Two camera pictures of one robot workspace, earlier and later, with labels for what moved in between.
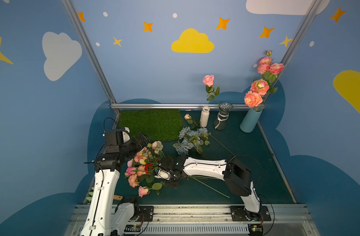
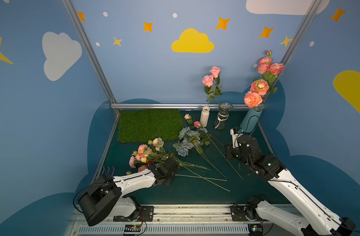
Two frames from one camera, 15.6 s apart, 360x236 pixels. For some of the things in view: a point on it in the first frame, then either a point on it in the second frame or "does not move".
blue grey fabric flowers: (193, 139) does not move
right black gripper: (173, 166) → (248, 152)
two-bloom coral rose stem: (253, 99) does not move
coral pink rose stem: (270, 77) does not move
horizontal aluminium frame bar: (116, 105) does not move
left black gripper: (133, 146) → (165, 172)
